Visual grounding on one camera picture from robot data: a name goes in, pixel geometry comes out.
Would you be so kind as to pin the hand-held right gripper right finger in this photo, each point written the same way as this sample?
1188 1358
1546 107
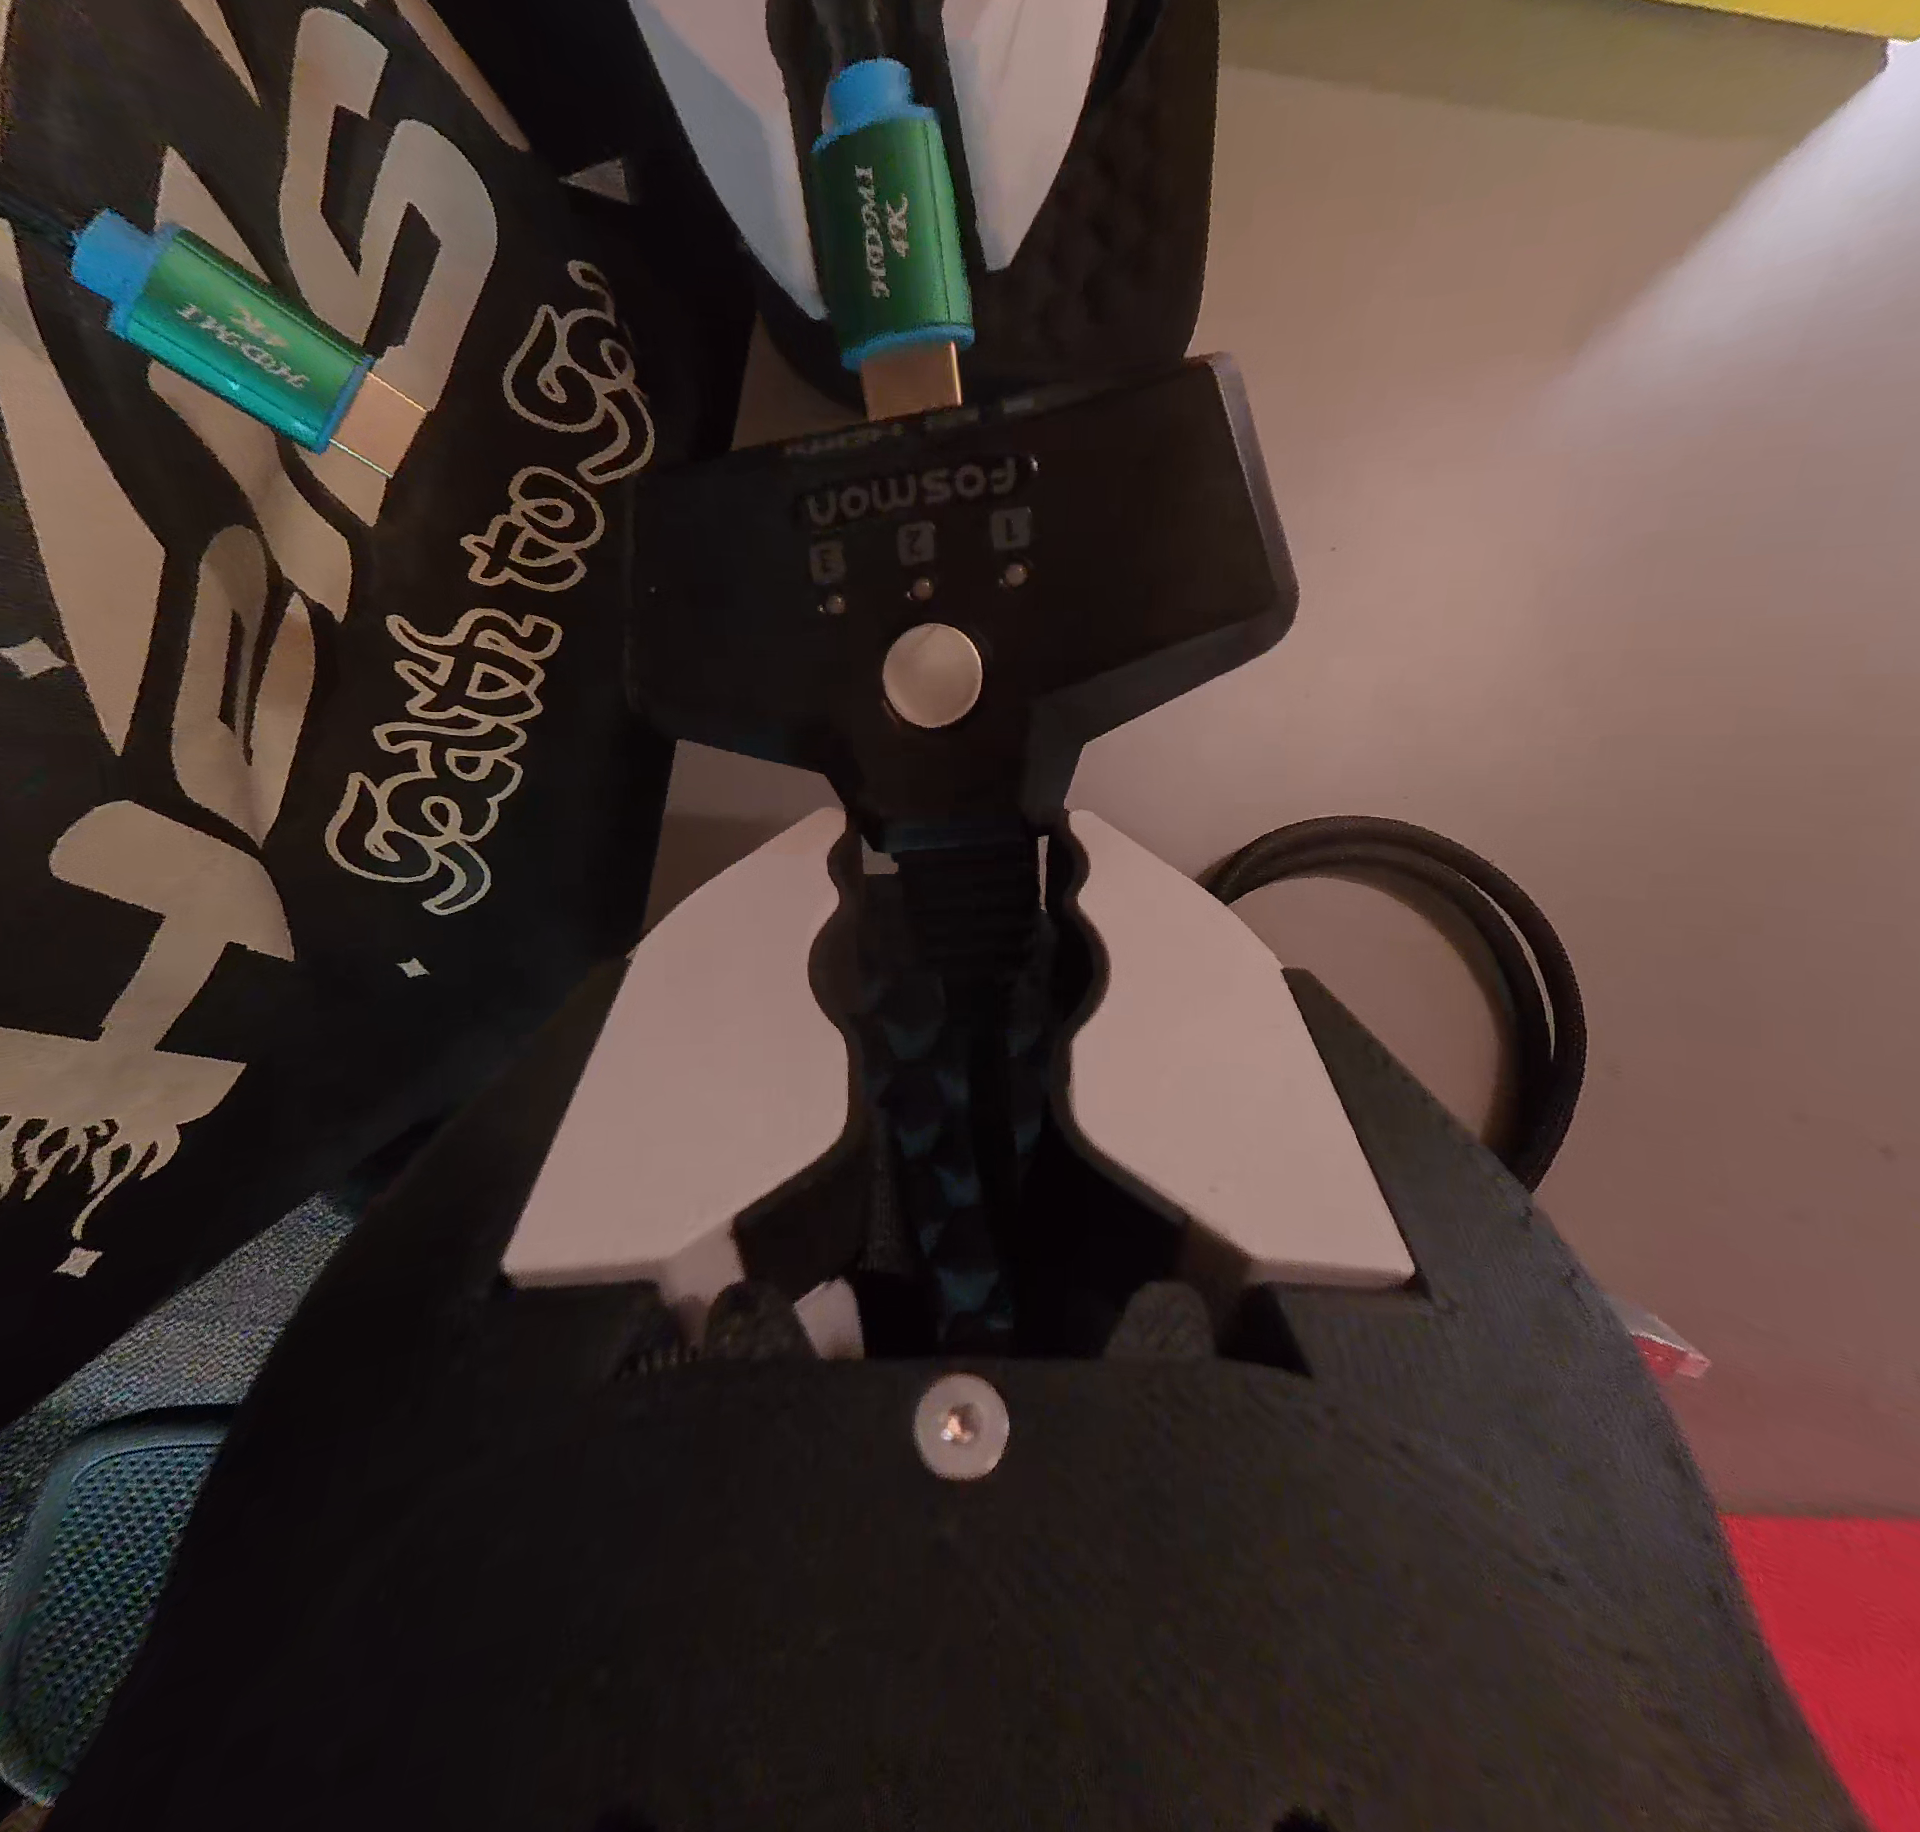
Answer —
1230 1083

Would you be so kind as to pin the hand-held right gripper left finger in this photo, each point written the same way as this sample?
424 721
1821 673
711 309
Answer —
647 1083

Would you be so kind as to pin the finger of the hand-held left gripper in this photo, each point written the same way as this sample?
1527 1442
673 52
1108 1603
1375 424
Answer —
705 93
1050 65

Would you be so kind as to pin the black hdmi switch box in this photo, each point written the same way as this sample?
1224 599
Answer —
1111 545

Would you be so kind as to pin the red plastic bin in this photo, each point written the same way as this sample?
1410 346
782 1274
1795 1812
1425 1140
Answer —
1831 1638

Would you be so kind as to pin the black printed sweatshirt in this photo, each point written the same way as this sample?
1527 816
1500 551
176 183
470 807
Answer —
225 813

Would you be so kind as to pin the blue grey cloth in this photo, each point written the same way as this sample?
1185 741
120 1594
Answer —
91 1563

